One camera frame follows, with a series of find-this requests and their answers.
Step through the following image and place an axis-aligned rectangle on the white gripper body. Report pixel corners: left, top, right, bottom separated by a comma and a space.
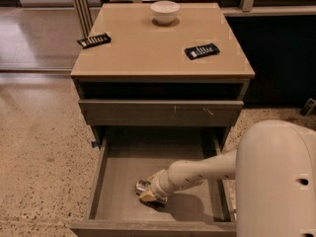
151, 170, 174, 198

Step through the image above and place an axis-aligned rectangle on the silver redbull can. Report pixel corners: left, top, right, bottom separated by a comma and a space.
134, 179, 169, 205

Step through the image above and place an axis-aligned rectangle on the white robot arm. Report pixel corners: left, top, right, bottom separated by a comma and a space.
135, 119, 316, 237

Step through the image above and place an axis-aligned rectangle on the open grey middle drawer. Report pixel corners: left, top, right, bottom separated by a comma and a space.
70, 135, 236, 237

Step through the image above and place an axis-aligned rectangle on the beige drawer cabinet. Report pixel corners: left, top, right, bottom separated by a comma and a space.
71, 3, 255, 141

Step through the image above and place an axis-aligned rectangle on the small blue floor tag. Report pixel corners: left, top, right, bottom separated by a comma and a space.
91, 141, 98, 148

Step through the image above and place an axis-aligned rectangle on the black snack packet right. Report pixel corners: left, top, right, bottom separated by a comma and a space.
185, 43, 220, 60

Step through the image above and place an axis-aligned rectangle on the black snack packet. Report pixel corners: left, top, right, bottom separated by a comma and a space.
77, 33, 112, 48
185, 43, 220, 60

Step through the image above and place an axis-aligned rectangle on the black snack packet left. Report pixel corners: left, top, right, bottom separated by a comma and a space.
77, 33, 112, 48

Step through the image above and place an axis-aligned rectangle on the dark object on floor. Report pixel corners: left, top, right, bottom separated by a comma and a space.
299, 98, 316, 117

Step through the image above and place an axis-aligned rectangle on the white ceramic bowl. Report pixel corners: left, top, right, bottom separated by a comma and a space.
150, 1, 180, 25

